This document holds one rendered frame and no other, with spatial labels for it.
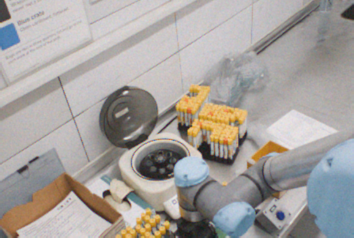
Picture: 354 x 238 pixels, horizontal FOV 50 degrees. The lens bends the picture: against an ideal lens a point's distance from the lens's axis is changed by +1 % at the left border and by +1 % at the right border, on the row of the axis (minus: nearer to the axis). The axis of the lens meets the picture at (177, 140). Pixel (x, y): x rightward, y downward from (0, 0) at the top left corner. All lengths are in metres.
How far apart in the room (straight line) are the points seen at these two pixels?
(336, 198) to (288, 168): 0.30
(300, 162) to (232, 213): 0.16
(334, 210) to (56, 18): 0.90
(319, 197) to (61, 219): 0.93
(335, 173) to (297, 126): 1.12
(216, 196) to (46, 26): 0.66
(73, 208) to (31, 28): 0.55
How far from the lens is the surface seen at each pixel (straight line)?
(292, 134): 1.50
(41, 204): 1.28
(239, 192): 0.78
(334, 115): 1.65
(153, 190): 1.17
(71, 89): 1.24
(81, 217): 1.24
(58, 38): 1.16
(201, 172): 0.79
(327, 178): 0.43
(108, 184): 1.29
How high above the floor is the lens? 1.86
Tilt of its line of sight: 41 degrees down
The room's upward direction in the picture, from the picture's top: 7 degrees counter-clockwise
